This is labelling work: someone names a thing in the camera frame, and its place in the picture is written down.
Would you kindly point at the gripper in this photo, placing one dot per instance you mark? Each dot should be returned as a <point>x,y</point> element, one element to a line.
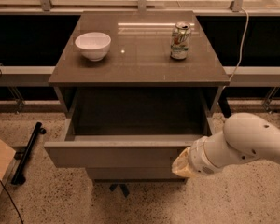
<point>200,159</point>

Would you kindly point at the grey top drawer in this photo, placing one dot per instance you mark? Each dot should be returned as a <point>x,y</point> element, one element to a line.
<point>130,127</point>

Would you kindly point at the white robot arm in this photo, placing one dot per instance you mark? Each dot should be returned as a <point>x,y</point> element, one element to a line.
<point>244,138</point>

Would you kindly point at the grey drawer cabinet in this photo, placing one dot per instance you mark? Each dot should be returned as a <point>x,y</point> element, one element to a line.
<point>139,57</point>

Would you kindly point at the green soda can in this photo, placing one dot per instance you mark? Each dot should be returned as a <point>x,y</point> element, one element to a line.
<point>180,40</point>

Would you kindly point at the white ceramic bowl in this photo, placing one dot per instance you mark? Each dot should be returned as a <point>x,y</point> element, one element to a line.
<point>94,45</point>

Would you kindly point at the grey metal railing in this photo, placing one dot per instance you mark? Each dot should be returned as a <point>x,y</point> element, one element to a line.
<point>38,76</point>

